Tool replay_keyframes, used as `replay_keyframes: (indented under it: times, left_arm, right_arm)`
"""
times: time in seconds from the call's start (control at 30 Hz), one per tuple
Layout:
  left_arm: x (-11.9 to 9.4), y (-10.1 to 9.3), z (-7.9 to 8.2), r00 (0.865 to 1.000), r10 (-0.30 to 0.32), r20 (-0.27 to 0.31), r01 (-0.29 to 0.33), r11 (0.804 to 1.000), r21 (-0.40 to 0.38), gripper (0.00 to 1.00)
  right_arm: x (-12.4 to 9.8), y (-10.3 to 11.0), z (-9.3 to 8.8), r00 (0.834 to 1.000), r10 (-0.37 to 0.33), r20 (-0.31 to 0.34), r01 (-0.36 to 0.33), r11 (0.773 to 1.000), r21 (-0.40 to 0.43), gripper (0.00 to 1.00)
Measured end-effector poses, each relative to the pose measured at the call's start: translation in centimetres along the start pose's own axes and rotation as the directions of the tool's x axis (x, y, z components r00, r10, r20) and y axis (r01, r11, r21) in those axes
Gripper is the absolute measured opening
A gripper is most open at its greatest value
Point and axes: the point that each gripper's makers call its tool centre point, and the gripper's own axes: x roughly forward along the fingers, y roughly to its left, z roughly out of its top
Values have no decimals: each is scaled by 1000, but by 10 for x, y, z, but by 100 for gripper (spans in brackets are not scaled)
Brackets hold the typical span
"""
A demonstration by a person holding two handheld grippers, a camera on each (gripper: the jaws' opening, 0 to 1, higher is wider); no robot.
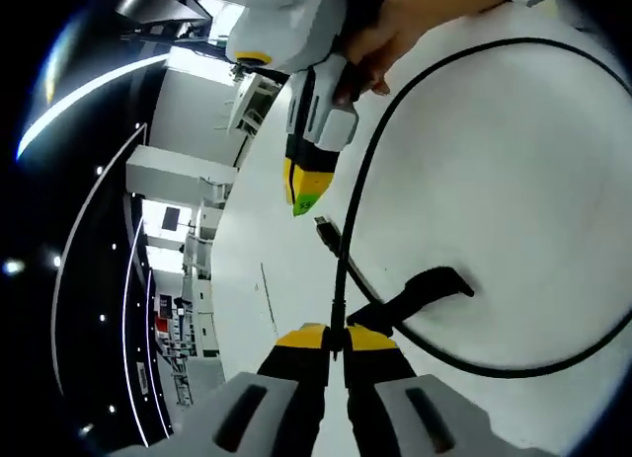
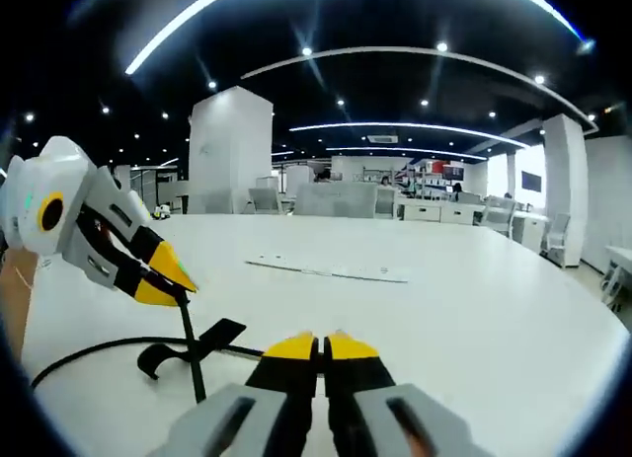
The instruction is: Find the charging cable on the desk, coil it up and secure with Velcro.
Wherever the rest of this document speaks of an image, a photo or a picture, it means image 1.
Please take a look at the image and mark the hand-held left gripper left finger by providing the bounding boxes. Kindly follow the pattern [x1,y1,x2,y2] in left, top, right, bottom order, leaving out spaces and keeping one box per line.
[211,322,331,457]

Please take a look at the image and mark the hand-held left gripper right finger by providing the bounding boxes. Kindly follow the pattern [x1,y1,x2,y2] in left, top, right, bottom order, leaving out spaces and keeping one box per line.
[344,323,498,457]

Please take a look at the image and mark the black charging cable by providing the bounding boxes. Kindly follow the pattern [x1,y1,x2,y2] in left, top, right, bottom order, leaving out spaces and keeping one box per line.
[314,37,632,379]

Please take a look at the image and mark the person's right hand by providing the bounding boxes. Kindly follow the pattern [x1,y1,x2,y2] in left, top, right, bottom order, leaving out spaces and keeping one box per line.
[334,0,515,106]

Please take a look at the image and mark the large grey monitor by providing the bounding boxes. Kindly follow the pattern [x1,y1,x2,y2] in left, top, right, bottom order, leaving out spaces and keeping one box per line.
[115,0,209,30]

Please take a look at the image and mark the long ceiling light strip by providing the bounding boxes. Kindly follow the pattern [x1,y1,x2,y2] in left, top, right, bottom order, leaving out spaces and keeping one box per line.
[16,51,170,161]

